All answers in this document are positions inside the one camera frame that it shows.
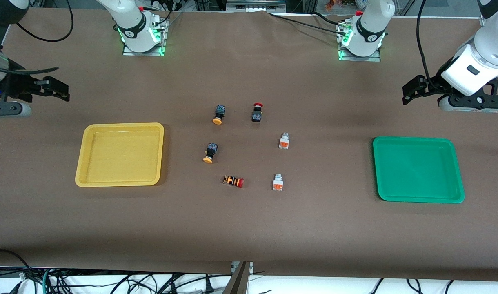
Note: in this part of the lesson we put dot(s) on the green plastic tray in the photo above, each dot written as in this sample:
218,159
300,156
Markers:
418,169

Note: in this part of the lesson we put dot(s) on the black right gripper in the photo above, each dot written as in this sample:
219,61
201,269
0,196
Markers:
17,84

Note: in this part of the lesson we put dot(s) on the colourful background object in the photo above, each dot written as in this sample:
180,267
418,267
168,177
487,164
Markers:
341,4

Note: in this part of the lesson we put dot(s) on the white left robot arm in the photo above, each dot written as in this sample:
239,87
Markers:
369,28

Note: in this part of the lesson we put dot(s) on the yellow button red contact mark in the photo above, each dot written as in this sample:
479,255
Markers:
211,151

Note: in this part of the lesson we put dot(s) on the red emergency button orange body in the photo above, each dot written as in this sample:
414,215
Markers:
232,181

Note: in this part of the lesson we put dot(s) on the white orange push button switch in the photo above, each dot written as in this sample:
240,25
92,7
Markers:
277,183
284,142

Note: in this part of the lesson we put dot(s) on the yellow plastic tray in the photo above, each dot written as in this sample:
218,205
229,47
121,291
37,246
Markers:
120,155

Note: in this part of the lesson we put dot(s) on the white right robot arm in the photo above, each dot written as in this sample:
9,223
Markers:
132,24

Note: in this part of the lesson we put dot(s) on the aluminium profile beam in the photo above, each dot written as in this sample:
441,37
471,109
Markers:
238,281

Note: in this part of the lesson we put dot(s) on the red emergency button black body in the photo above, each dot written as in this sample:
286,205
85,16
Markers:
256,115

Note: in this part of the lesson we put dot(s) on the brown table cover sheet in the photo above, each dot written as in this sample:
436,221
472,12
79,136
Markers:
249,228

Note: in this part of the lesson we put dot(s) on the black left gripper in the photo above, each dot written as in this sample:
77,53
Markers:
431,85

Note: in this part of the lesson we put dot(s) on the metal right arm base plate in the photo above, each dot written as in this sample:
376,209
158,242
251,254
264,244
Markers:
161,41

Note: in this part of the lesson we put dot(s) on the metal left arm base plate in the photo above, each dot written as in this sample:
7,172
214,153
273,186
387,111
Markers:
343,55

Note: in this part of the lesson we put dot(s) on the black power plug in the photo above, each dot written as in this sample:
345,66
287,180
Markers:
209,288

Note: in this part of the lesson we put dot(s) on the yellow button green contact mark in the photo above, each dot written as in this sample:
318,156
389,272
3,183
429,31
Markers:
219,111

